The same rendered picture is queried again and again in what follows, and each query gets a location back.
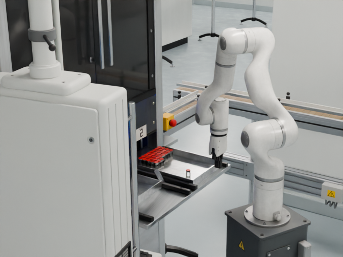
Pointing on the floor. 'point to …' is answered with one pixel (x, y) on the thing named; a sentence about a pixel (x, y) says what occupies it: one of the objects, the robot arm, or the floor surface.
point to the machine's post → (154, 137)
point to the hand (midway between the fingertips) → (218, 163)
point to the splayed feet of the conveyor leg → (180, 251)
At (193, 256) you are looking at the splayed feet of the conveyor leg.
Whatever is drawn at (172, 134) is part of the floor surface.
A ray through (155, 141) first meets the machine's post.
